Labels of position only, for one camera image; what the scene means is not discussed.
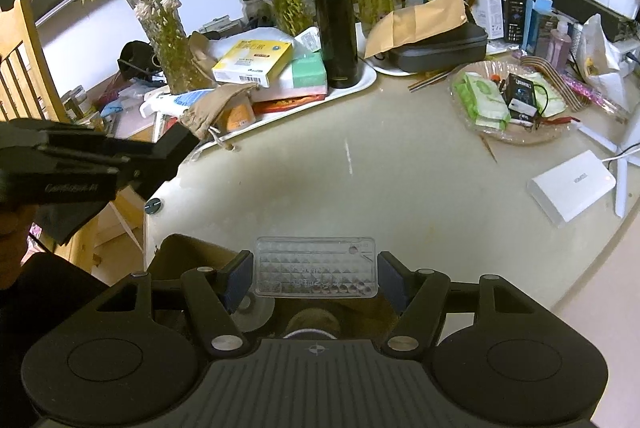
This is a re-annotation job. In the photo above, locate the clear textured plastic case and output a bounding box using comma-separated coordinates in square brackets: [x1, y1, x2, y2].
[253, 237, 378, 299]

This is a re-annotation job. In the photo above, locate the small black rectangular box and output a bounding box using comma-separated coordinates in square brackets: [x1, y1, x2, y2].
[130, 122, 200, 200]

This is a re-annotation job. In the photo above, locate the open cardboard box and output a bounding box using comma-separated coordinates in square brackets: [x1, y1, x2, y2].
[149, 234, 397, 353]

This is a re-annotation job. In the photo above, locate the wooden chair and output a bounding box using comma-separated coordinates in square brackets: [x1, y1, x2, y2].
[0, 0, 70, 122]

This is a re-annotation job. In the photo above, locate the white power bank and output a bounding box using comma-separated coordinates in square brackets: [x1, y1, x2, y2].
[526, 151, 616, 227]

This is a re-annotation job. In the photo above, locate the glass vase with stems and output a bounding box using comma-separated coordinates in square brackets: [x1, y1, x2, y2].
[129, 0, 213, 94]

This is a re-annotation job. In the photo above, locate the glass snack dish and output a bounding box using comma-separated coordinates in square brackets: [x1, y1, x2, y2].
[448, 60, 579, 145]

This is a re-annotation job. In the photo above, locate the yellow white box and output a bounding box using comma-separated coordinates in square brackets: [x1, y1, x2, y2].
[213, 40, 294, 88]

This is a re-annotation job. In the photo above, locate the white serving tray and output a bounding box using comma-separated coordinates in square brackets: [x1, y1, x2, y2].
[150, 24, 378, 164]

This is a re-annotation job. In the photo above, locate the green tissue pack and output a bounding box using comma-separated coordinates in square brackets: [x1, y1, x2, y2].
[291, 52, 326, 91]

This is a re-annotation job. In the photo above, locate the white phone gimbal tripod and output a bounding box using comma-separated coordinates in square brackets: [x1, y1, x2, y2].
[577, 105, 640, 219]

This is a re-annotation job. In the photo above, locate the black zip case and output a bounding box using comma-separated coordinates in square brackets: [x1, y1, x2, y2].
[371, 22, 488, 74]

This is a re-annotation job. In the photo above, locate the brown paper envelope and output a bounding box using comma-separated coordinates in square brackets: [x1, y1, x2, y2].
[363, 0, 468, 58]

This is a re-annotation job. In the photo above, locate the black thermos bottle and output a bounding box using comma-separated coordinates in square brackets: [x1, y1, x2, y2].
[314, 0, 358, 88]

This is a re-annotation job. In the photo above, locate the tan drawstring pouch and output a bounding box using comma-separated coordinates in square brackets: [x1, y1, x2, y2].
[179, 83, 257, 151]

